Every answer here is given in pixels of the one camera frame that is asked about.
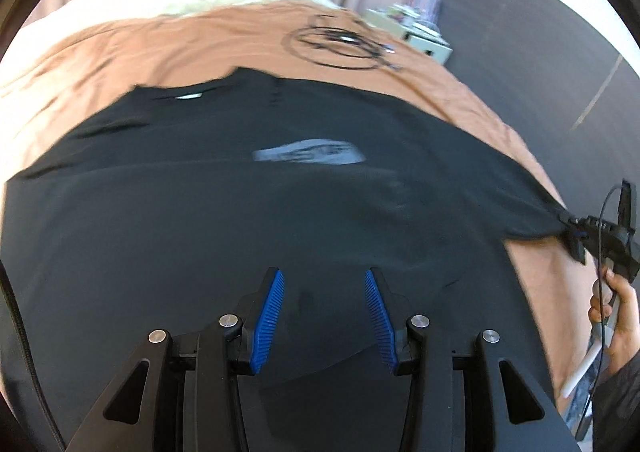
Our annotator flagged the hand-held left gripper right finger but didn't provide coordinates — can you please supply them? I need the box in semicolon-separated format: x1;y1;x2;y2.
364;267;583;452

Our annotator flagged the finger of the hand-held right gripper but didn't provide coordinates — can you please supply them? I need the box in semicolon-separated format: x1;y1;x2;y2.
557;212;593;233
562;229;590;265

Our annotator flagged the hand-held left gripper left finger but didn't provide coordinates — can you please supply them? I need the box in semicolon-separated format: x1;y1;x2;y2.
65;267;286;452

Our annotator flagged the black t-shirt with grey print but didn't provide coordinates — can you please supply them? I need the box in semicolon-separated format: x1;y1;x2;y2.
0;66;576;452

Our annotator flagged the person's right forearm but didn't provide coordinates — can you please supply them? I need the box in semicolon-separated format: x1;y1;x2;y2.
582;347;640;438

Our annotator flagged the person's right hand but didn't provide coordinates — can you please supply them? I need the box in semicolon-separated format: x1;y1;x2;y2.
589;266;640;359

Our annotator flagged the white tube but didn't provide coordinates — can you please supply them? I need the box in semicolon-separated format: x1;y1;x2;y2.
559;335;602;399

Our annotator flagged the white bedside shelf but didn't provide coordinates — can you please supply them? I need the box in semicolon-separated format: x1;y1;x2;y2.
365;7;453;66

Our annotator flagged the clear storage container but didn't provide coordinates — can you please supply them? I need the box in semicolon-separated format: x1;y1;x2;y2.
407;0;443;28

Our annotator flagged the brown plush blanket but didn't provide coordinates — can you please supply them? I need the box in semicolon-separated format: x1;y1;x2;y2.
0;0;601;413

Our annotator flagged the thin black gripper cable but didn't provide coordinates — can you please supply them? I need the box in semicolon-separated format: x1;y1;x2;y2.
575;186;626;440

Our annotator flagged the black coiled cable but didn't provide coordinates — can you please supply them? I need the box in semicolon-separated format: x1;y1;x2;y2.
282;12;406;73

